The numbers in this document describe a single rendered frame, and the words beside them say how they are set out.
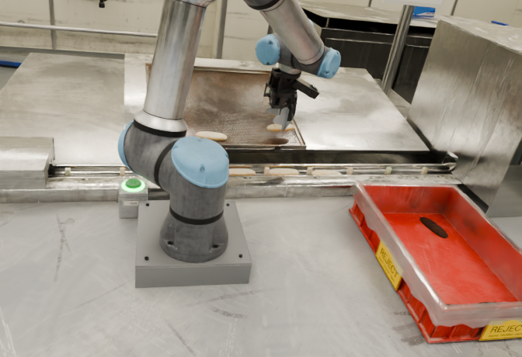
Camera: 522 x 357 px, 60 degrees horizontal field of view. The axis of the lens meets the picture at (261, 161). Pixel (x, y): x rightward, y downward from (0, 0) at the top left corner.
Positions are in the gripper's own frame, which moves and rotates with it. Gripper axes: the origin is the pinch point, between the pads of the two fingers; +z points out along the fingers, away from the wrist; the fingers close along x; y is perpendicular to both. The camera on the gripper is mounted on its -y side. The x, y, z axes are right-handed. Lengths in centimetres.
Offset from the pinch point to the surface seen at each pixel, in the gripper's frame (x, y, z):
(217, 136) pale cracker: -1.6, 21.4, 4.1
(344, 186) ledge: 27.1, -10.0, 5.0
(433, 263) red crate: 60, -17, 3
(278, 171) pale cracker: 16.0, 7.1, 6.1
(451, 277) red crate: 65, -18, 2
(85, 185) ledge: 14, 62, 4
